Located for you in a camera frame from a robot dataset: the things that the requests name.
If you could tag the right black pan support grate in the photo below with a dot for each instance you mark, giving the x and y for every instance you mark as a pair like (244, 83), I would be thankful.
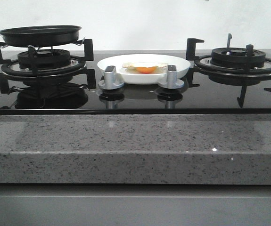
(239, 70)

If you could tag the left black burner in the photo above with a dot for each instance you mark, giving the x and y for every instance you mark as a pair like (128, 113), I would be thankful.
(45, 59)

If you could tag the left black pan support grate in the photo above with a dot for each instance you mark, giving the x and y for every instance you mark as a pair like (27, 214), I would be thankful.
(34, 77)

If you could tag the left silver stove knob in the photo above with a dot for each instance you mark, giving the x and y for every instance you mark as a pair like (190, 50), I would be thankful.
(112, 80)

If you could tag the silver wire pan reducer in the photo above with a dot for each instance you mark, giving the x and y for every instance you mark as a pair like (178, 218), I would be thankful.
(38, 43)

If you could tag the black pan support grate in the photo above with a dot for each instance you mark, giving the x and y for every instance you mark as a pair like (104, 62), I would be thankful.
(239, 70)
(34, 77)

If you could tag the silver stove knob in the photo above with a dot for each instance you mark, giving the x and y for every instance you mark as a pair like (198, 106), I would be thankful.
(112, 80)
(171, 81)

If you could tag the fried egg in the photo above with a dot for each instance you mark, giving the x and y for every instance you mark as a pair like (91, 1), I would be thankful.
(144, 67)

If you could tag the black burner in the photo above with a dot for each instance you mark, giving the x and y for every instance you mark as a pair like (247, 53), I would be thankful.
(45, 59)
(236, 58)

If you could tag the black glass gas hob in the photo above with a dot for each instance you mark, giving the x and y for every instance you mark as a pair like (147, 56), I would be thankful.
(202, 93)

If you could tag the right silver stove knob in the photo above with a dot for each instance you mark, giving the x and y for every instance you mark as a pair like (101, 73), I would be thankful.
(171, 81)

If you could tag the white round plate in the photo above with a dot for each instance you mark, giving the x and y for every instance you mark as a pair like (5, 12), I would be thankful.
(135, 77)

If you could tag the black frying pan mint handle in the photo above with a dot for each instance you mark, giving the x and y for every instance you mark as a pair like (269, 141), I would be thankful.
(59, 32)

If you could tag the grey cabinet front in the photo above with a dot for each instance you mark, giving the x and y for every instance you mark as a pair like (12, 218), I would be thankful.
(132, 205)

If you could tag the right black burner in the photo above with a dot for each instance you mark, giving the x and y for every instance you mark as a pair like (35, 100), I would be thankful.
(236, 58)

